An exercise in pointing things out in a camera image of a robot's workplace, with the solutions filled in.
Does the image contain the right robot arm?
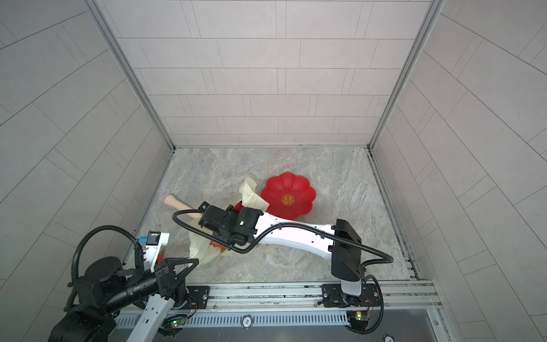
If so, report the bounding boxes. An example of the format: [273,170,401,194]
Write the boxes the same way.
[199,205,363,297]

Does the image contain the left circuit board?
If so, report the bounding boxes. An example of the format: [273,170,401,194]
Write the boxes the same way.
[163,315,187,329]

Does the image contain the right circuit board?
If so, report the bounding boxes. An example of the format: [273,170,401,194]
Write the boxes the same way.
[346,312,370,332]

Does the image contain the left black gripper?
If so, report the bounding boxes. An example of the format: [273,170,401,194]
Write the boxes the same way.
[105,256,201,312]

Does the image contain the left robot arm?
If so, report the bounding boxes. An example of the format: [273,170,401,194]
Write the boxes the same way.
[48,256,199,341]

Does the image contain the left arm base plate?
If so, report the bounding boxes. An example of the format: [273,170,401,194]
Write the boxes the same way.
[178,286,211,311]

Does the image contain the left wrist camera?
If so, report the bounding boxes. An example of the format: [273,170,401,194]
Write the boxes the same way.
[145,231,162,246]

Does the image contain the beige rolling pin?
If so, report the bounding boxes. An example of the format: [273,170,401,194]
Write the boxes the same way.
[162,194,202,219]

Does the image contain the cream plastic fruit bag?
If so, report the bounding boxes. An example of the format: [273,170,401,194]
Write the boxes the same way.
[189,178,269,266]

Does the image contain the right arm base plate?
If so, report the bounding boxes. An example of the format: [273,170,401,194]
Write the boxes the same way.
[318,283,380,308]

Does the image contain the red flower-shaped plate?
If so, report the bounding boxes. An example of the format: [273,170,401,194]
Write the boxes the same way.
[261,172,316,220]

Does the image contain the aluminium mounting rail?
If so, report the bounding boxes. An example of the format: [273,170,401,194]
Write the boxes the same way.
[188,280,442,314]

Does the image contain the circuit board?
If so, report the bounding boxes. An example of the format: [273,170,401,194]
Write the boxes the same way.
[346,312,370,332]
[163,315,187,329]

